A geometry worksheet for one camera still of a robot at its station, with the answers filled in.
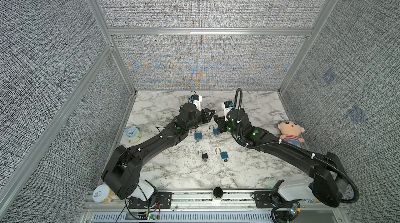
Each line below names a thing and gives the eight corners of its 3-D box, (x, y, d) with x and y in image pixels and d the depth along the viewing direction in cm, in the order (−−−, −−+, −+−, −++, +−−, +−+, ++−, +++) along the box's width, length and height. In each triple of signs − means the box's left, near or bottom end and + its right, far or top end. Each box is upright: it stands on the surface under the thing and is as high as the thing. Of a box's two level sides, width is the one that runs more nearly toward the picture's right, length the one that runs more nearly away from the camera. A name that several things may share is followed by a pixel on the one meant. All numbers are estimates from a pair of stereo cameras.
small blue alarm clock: (125, 142, 94) (122, 139, 91) (129, 128, 101) (127, 124, 97) (139, 142, 94) (136, 139, 91) (142, 128, 101) (140, 124, 97)
